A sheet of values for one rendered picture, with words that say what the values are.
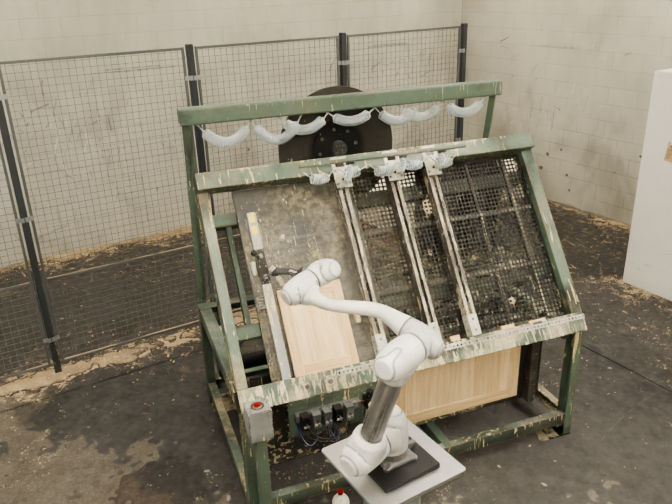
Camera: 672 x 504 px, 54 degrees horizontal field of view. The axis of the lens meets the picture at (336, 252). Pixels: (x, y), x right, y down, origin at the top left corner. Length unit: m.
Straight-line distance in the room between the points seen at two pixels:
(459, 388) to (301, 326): 1.24
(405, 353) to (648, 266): 4.67
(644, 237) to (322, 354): 4.05
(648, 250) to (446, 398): 3.19
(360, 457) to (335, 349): 0.91
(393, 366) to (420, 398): 1.76
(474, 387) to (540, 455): 0.60
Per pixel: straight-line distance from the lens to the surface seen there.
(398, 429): 3.08
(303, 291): 2.78
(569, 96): 9.02
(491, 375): 4.46
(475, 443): 4.38
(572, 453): 4.68
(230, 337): 3.54
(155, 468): 4.59
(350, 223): 3.81
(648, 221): 6.83
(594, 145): 8.85
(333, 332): 3.69
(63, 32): 7.85
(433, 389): 4.27
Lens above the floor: 2.86
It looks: 22 degrees down
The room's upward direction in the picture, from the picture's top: 2 degrees counter-clockwise
